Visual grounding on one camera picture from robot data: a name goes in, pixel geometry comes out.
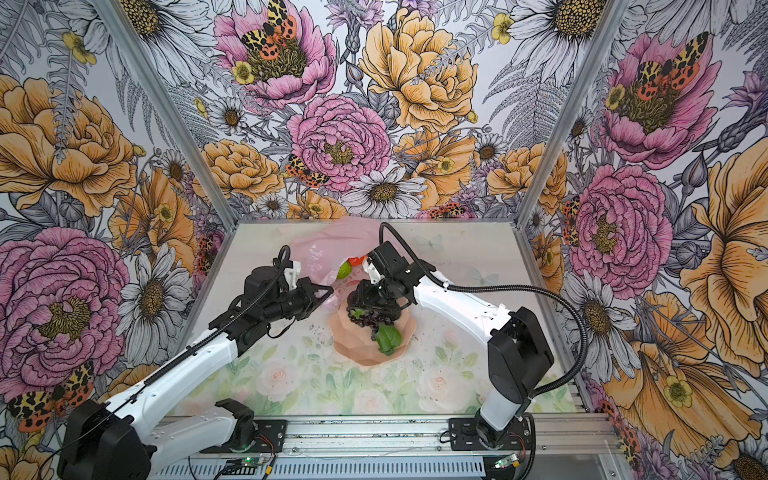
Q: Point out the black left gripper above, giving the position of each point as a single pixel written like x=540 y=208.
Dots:
x=312 y=301

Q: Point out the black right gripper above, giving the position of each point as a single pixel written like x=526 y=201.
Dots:
x=392 y=305

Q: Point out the green lime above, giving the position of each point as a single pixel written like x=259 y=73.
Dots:
x=344 y=271

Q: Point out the pink plastic bag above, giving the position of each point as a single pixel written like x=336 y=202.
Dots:
x=322 y=252

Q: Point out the pink flower-shaped bowl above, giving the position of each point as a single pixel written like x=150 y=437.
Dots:
x=355 y=343

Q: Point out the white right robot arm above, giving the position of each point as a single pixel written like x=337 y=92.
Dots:
x=518 y=352

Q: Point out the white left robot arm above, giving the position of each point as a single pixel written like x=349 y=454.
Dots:
x=123 y=438

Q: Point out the dark grape bunch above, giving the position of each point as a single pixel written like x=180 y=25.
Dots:
x=372 y=319

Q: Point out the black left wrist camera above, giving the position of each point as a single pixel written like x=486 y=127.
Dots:
x=271 y=282

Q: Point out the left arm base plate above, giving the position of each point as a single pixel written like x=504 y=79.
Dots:
x=264 y=435

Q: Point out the aluminium front rail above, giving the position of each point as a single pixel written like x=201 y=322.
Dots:
x=568 y=446

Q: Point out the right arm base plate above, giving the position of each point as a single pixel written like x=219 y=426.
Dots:
x=475 y=434

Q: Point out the right aluminium corner post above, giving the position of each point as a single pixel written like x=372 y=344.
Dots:
x=598 y=49

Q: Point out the aluminium corner post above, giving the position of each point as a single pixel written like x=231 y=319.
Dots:
x=598 y=49
x=119 y=26

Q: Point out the left aluminium corner post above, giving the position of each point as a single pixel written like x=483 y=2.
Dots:
x=119 y=26

